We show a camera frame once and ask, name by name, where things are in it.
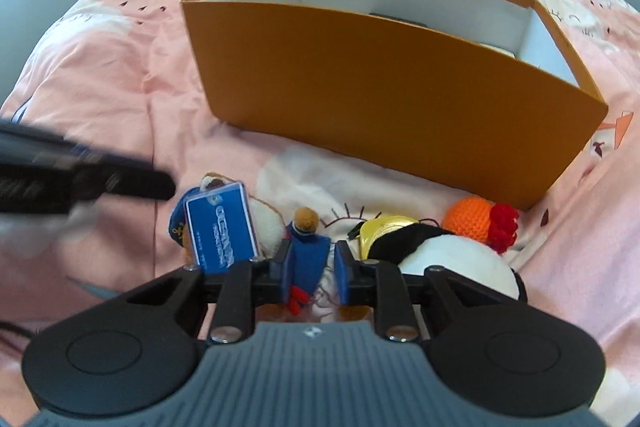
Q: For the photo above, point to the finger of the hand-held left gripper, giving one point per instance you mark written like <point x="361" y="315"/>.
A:
<point x="140" y="184"/>

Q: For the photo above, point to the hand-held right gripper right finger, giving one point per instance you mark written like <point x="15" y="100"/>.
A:
<point x="342" y="276"/>

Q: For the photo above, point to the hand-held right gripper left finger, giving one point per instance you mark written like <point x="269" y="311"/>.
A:
<point x="285" y="268"/>

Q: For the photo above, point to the blue felt doll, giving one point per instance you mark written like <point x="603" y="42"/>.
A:
<point x="306" y="257"/>

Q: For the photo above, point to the orange crochet toy red comb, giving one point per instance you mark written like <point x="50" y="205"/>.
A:
<point x="472" y="219"/>

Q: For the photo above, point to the gold round item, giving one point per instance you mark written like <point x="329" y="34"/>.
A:
<point x="382" y="229"/>

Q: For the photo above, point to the blue card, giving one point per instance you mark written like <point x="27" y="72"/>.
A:
<point x="222" y="227"/>

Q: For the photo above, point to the brown and white plush toy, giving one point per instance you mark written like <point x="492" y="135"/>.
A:
<point x="267" y="222"/>

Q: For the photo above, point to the black and white penguin plush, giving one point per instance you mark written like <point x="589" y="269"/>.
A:
<point x="460" y="257"/>

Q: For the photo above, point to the pink printed blanket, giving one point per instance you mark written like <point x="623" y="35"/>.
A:
<point x="100" y="82"/>

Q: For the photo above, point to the orange cardboard box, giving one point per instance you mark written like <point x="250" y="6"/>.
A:
<point x="375" y="97"/>

